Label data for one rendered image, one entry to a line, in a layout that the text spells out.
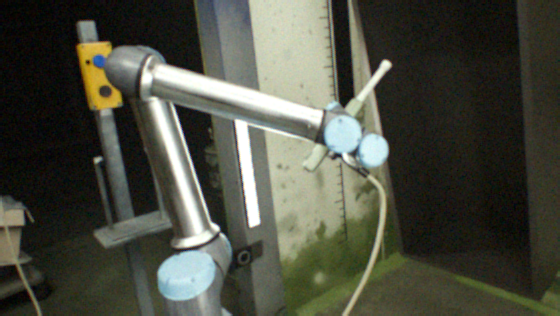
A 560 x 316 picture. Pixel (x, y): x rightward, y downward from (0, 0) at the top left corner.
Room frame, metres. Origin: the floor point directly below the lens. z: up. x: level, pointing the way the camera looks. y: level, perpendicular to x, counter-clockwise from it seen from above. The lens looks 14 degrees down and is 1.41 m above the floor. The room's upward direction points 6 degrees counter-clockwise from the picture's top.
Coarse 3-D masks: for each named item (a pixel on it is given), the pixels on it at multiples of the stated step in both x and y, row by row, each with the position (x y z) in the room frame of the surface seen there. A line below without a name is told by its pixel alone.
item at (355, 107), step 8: (384, 64) 1.52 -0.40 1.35; (376, 72) 1.53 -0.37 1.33; (384, 72) 1.53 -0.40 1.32; (376, 80) 1.51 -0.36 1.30; (368, 88) 1.50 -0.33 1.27; (360, 96) 1.50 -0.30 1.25; (352, 104) 1.47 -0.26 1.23; (360, 104) 1.48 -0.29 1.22; (352, 112) 1.47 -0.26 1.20; (312, 152) 1.44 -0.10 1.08; (320, 152) 1.43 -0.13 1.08; (328, 152) 1.43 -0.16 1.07; (312, 160) 1.42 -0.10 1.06; (320, 160) 1.43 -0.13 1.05; (304, 168) 1.42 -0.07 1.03; (312, 168) 1.42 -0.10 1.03; (360, 168) 1.44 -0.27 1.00
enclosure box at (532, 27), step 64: (384, 0) 1.76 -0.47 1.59; (448, 0) 1.72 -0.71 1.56; (512, 0) 1.54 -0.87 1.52; (448, 64) 1.77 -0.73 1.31; (512, 64) 1.58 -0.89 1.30; (384, 128) 1.73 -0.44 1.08; (448, 128) 1.84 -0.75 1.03; (512, 128) 1.62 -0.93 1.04; (448, 192) 1.92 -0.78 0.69; (512, 192) 1.68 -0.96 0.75; (448, 256) 1.69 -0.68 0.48; (512, 256) 1.58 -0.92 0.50
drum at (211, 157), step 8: (208, 152) 2.64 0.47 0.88; (208, 160) 2.67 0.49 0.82; (216, 160) 2.58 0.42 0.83; (216, 168) 2.60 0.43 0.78; (216, 176) 2.61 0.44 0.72; (216, 184) 2.62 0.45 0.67; (216, 192) 2.64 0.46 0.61; (216, 200) 2.65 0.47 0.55; (216, 208) 2.67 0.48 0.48; (224, 208) 2.59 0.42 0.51; (216, 216) 2.70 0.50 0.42; (224, 216) 2.60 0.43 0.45; (224, 224) 2.61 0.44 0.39; (224, 232) 2.62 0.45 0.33; (232, 264) 2.59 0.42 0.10; (232, 272) 2.60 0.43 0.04
